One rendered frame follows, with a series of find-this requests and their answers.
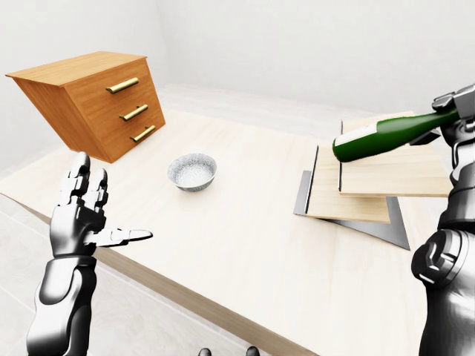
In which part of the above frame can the green wine bottle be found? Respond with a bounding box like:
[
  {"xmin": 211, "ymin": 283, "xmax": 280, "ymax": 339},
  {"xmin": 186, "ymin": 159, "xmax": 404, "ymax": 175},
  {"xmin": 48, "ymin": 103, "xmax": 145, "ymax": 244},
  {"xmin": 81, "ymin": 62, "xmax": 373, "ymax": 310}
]
[{"xmin": 332, "ymin": 111, "xmax": 462, "ymax": 164}]

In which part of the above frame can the wooden cabinet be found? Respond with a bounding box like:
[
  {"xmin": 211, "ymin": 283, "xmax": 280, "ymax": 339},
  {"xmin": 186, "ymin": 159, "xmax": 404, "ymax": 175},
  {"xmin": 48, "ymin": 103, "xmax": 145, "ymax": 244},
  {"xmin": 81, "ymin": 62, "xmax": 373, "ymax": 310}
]
[{"xmin": 4, "ymin": 50, "xmax": 167, "ymax": 164}]

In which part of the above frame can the wooden cabinet drawer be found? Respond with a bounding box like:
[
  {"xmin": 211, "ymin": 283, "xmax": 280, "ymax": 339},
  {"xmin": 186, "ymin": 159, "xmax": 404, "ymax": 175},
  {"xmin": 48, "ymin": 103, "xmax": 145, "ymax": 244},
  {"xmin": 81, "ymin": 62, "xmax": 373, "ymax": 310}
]
[
  {"xmin": 61, "ymin": 59, "xmax": 154, "ymax": 113},
  {"xmin": 77, "ymin": 80, "xmax": 160, "ymax": 139},
  {"xmin": 94, "ymin": 102, "xmax": 166, "ymax": 163}
]

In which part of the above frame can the brass drawer handle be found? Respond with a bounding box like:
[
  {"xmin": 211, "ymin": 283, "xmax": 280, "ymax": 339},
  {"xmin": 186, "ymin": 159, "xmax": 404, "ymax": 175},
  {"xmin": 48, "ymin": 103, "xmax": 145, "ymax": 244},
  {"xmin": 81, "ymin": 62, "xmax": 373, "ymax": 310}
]
[
  {"xmin": 118, "ymin": 104, "xmax": 149, "ymax": 122},
  {"xmin": 129, "ymin": 125, "xmax": 157, "ymax": 143},
  {"xmin": 105, "ymin": 76, "xmax": 140, "ymax": 95}
]

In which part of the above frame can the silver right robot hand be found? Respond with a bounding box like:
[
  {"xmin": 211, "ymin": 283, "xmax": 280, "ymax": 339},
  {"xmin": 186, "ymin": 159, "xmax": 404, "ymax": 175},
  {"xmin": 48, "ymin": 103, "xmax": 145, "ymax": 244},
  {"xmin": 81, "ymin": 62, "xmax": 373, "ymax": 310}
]
[{"xmin": 431, "ymin": 84, "xmax": 475, "ymax": 149}]

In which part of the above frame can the grey patterned bowl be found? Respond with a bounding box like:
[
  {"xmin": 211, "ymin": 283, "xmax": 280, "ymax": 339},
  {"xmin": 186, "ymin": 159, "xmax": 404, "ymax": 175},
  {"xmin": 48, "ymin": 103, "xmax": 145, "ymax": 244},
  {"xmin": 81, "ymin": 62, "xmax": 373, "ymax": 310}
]
[{"xmin": 166, "ymin": 153, "xmax": 218, "ymax": 194}]

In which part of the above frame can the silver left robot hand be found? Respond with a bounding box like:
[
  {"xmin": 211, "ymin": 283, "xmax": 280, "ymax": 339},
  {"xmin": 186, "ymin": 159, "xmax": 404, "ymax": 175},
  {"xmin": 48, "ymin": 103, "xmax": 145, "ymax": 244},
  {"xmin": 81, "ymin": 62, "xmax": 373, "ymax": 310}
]
[{"xmin": 49, "ymin": 151, "xmax": 154, "ymax": 258}]

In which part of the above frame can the wooden wine rack metal base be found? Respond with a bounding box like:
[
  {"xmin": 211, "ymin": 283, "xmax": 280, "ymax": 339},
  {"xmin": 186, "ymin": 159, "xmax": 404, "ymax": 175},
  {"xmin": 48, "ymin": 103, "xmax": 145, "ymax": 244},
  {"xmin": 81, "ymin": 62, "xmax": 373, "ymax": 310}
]
[{"xmin": 292, "ymin": 110, "xmax": 452, "ymax": 251}]

